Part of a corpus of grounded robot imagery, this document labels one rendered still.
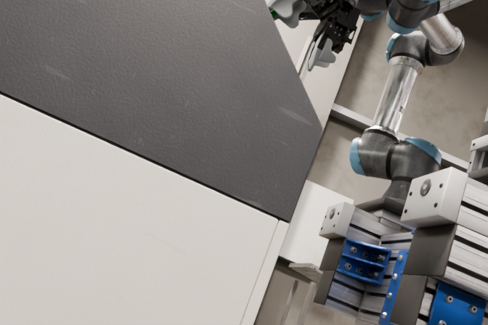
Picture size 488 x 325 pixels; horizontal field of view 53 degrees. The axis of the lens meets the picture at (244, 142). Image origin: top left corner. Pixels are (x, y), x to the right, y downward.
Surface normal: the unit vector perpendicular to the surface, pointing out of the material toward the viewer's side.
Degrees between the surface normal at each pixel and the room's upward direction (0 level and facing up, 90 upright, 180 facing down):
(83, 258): 90
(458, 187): 90
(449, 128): 90
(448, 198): 90
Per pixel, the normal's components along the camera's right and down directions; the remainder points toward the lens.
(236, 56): 0.28, -0.18
